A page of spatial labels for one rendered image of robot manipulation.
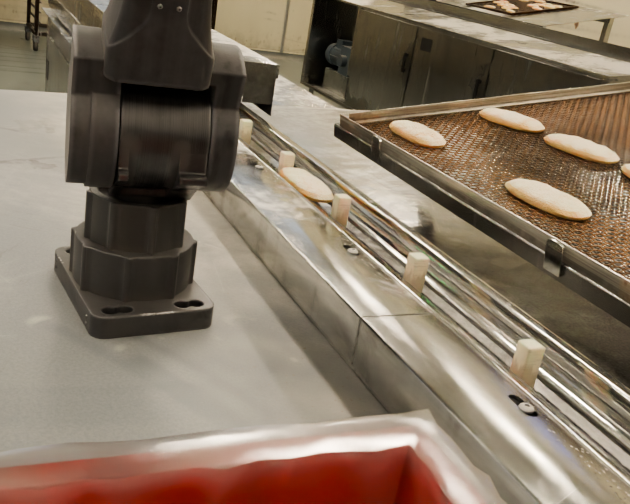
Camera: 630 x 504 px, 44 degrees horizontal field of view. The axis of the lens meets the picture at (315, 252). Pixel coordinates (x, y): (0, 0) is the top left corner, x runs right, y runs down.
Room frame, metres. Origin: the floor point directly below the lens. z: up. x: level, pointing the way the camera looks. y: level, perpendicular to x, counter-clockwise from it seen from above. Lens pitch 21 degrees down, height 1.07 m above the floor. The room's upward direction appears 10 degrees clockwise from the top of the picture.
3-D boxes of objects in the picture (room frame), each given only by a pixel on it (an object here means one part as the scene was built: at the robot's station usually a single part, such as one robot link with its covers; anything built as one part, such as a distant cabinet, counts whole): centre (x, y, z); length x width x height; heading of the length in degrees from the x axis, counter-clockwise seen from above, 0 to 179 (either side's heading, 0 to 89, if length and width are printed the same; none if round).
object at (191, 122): (0.50, 0.12, 0.94); 0.09 x 0.05 x 0.10; 21
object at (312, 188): (0.77, 0.02, 0.86); 0.10 x 0.04 x 0.01; 27
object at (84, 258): (0.51, 0.13, 0.86); 0.12 x 0.09 x 0.08; 33
